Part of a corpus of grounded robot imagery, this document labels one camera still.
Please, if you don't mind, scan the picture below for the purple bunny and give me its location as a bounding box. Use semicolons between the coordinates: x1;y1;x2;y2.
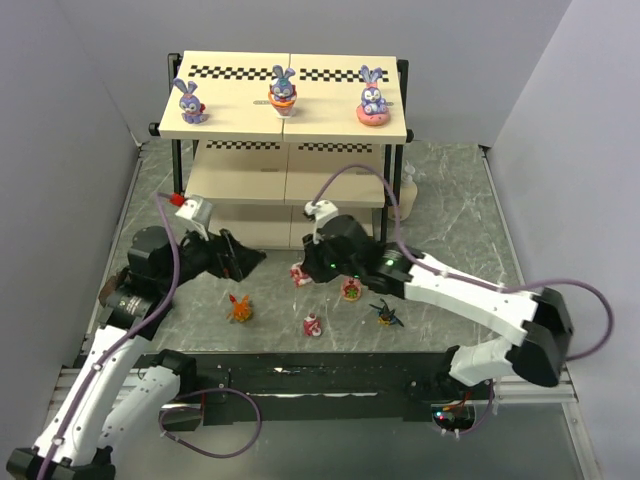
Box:
356;65;390;127
268;65;297;119
172;78;209;124

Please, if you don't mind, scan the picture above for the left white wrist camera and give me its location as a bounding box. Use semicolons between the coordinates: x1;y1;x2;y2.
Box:
175;196;213;241

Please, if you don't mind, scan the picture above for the cream pump bottle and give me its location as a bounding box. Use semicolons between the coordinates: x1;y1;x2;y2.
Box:
398;162;418;221

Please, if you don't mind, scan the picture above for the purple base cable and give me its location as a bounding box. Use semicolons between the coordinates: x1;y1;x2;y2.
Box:
158;388;263;459

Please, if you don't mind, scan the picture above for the strawberry cake slice toy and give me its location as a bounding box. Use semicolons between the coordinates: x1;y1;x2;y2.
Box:
289;263;313;288

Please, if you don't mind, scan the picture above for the black dragon toy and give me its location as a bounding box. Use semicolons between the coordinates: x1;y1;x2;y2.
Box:
370;299;405;328

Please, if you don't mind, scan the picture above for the orange fox toy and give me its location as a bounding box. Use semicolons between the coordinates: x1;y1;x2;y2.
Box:
226;294;253;323

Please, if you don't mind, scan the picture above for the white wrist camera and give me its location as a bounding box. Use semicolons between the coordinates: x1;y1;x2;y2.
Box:
304;200;339;244
175;196;213;241

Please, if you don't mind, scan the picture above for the beige three-tier shelf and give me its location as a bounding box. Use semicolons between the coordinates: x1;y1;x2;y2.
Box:
149;51;413;249

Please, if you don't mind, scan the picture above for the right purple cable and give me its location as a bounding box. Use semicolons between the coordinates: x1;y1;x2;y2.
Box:
312;164;614;362

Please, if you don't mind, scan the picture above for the green and brown plush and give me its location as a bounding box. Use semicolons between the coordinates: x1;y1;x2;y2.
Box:
98;267;129;307

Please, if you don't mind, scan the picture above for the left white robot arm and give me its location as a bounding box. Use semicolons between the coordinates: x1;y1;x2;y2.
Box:
7;226;266;479

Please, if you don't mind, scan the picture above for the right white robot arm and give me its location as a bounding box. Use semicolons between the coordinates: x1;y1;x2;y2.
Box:
302;215;573;387

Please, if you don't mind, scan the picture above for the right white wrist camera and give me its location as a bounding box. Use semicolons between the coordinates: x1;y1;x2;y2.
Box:
304;200;339;244

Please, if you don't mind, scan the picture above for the pink strawberry tart toy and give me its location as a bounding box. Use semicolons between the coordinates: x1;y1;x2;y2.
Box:
341;277;363;302

